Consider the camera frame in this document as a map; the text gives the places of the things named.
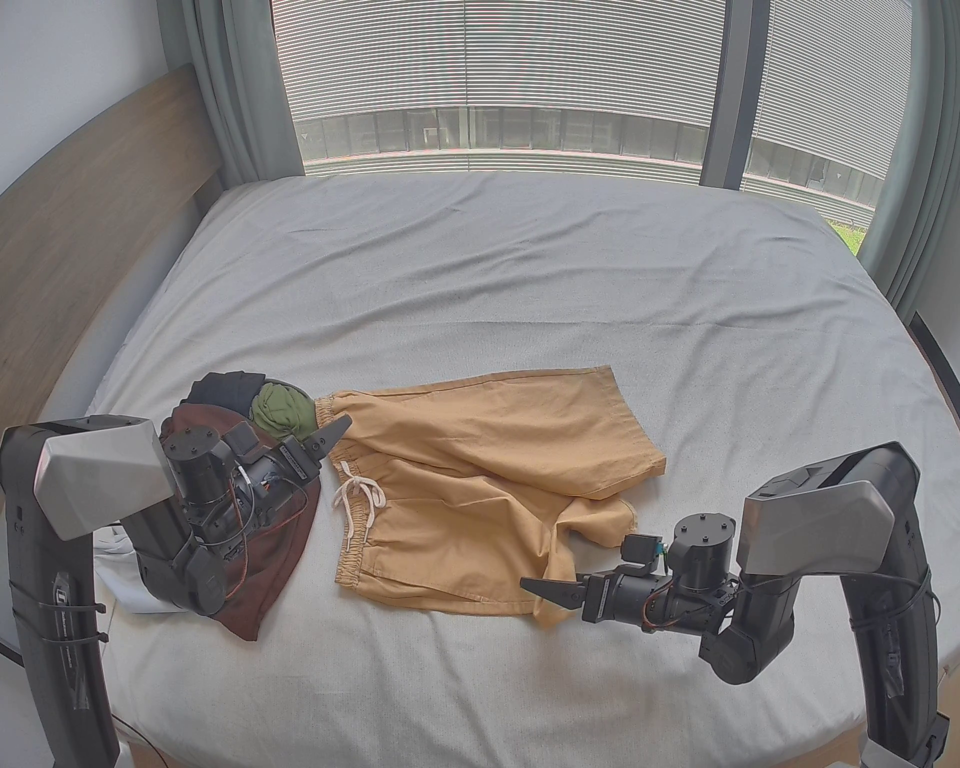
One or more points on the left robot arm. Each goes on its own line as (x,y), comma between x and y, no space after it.
(97,472)

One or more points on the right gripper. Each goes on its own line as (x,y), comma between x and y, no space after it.
(626,598)

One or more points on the white garment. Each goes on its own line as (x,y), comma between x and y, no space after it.
(124,570)

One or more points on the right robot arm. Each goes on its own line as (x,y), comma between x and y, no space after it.
(817,525)

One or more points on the blue-green curtain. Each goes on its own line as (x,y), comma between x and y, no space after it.
(240,90)
(922,187)

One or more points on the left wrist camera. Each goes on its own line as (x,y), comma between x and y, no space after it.
(241,441)

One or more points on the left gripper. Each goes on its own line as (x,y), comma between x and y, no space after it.
(292,465)

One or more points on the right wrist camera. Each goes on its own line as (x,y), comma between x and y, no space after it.
(641,551)

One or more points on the window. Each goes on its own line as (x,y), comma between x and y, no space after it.
(510,82)

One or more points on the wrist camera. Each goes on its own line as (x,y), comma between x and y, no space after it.
(641,551)
(241,441)

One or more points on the bed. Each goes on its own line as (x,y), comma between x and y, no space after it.
(570,285)

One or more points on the green garment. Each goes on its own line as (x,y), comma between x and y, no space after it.
(281,409)

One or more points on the brown garment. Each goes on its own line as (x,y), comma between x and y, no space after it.
(270,577)

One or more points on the black garment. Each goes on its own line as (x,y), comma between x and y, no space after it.
(221,390)

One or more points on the tan shorts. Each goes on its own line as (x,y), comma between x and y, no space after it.
(465,510)

